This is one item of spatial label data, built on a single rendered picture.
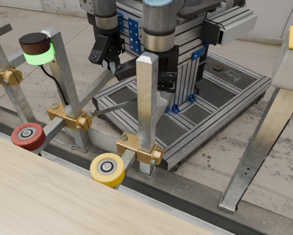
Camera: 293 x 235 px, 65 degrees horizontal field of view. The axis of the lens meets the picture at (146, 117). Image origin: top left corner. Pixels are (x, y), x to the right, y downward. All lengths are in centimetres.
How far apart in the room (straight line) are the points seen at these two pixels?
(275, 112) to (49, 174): 49
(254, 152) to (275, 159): 137
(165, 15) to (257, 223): 60
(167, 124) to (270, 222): 100
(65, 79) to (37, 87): 185
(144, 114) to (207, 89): 144
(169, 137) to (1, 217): 115
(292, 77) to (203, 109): 137
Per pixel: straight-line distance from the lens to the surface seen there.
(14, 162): 65
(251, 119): 212
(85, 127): 74
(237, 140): 191
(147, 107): 53
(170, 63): 59
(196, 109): 175
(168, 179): 78
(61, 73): 64
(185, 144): 148
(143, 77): 49
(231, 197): 70
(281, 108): 45
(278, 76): 40
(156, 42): 54
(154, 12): 52
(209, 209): 75
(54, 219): 53
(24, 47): 57
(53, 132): 75
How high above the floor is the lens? 137
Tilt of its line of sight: 45 degrees down
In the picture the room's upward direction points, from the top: straight up
